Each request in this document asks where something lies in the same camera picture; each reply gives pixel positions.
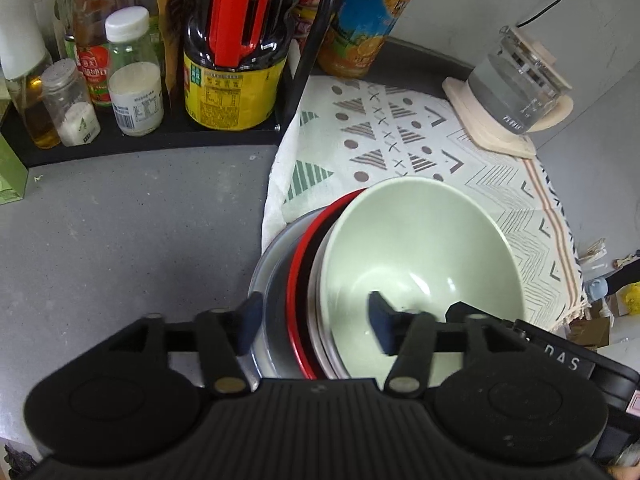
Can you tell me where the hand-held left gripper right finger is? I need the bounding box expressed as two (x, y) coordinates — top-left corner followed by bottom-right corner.
(367, 291), (522, 396)

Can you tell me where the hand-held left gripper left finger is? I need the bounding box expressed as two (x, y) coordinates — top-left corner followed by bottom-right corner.
(107, 291), (265, 396)

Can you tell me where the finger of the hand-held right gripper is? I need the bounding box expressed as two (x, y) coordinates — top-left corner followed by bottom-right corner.
(445, 301), (512, 324)

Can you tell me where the grey metal bowl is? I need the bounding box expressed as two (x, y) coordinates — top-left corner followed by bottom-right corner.
(247, 207), (331, 379)

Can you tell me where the red plate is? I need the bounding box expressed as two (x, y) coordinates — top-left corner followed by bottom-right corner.
(286, 189), (368, 381)

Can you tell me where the pale green bowl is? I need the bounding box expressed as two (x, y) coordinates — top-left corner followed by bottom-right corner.
(320, 176), (526, 378)

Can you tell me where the small cardboard box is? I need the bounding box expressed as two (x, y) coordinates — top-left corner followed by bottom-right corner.
(567, 312), (612, 351)

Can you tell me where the yellow bag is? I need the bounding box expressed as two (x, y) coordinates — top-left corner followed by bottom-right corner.
(619, 282), (640, 317)

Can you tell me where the small blue container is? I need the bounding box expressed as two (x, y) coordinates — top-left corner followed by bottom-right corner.
(585, 279), (610, 304)

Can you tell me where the cream kettle base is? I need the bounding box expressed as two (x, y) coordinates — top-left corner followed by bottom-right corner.
(441, 76), (575, 157)

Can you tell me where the patterned white cloth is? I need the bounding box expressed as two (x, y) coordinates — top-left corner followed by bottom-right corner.
(260, 75), (589, 332)

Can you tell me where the black spice rack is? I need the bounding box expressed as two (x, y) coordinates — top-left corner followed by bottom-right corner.
(0, 0), (339, 169)

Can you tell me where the dark soy sauce bottle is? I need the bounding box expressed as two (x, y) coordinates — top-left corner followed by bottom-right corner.
(181, 0), (301, 133)

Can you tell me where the white-capped powder bottle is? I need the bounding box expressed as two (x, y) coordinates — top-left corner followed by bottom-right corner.
(104, 6), (166, 137)

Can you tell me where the glass spice shaker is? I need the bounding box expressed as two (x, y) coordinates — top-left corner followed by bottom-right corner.
(41, 58), (102, 148)

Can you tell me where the green carton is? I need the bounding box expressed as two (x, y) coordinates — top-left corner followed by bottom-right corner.
(0, 132), (31, 207)

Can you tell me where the orange juice bottle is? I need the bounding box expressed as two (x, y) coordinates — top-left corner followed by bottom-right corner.
(317, 0), (433, 80)

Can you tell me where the red-labelled sauce bottle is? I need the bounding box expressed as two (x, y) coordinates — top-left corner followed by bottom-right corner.
(72, 0), (119, 108)

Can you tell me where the red drink can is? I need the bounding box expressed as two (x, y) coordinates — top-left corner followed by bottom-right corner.
(292, 0), (336, 69)

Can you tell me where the brown seasoning packet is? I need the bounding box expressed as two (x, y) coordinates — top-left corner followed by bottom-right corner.
(157, 0), (201, 89)

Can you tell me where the clear glass bottle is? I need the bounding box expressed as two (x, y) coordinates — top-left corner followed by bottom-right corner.
(52, 0), (77, 61)

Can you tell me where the oil bottle with white top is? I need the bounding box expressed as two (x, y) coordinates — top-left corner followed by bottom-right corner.
(0, 0), (62, 150)

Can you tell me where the glass kettle with cream handle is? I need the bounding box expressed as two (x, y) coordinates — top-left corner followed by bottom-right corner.
(467, 25), (574, 136)

